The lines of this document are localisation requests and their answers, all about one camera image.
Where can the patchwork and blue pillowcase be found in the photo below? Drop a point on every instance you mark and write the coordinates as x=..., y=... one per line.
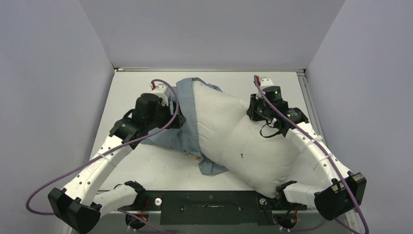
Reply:
x=186, y=138

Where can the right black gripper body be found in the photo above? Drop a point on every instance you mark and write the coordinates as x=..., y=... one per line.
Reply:
x=259, y=111

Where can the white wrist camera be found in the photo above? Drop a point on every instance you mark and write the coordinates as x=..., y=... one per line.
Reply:
x=162, y=91
x=265, y=82

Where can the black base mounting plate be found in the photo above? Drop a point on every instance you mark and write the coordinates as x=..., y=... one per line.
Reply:
x=212, y=207

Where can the cream white pillow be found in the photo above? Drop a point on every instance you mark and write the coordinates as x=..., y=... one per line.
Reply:
x=230, y=139

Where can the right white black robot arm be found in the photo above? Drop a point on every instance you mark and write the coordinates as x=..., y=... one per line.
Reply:
x=341, y=189

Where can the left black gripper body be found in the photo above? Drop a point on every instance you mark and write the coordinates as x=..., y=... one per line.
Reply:
x=162, y=118

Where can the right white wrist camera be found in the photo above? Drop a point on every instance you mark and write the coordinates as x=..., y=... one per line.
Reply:
x=265, y=82

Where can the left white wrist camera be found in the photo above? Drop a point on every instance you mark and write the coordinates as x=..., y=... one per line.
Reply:
x=162, y=91

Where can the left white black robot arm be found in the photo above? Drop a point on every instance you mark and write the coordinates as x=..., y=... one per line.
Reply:
x=78, y=203

